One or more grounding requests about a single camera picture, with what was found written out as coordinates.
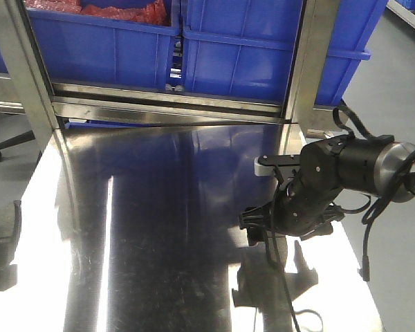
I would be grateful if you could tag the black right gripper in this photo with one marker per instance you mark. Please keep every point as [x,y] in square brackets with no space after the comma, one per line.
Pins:
[299,209]

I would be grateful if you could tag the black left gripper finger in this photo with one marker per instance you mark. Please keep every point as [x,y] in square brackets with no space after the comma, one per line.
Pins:
[7,251]
[8,277]

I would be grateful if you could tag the grey brake pad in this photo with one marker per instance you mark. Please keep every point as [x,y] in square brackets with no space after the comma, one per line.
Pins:
[10,221]

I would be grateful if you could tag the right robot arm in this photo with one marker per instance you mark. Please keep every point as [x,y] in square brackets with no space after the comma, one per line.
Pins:
[377,167]

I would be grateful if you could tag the stainless steel shelf rack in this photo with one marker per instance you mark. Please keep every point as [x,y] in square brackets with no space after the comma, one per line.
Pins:
[26,88]

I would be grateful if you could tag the large right blue bin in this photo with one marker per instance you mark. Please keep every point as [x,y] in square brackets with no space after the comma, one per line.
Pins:
[245,48]

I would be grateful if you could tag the left blue plastic bin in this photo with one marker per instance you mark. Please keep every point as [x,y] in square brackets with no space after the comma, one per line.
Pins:
[100,50]

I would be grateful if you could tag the red plastic bags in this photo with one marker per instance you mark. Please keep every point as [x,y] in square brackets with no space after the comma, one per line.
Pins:
[153,13]

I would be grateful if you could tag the background metal shelf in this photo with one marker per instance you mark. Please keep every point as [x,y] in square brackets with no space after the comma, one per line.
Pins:
[401,12]

